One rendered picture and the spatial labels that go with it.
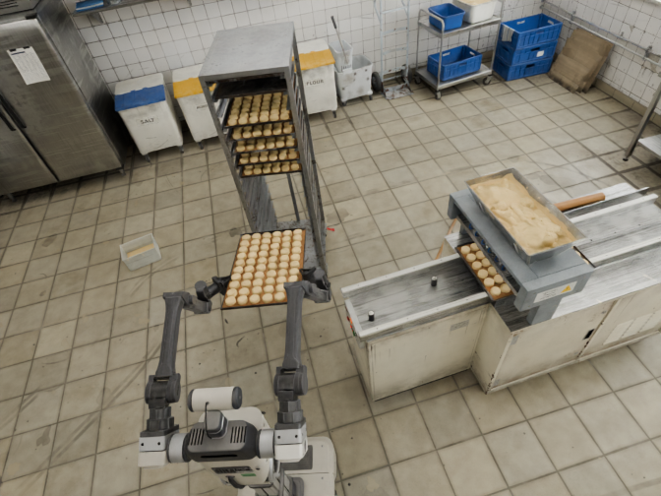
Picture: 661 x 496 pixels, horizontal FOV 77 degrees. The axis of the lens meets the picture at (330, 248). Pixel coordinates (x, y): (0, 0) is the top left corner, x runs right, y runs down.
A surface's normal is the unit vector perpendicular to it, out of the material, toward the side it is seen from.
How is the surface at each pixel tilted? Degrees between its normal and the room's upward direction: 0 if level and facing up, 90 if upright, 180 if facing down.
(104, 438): 0
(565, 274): 0
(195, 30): 90
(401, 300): 0
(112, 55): 90
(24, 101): 91
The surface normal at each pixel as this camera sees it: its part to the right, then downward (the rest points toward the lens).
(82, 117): 0.25, 0.69
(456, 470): -0.11, -0.67
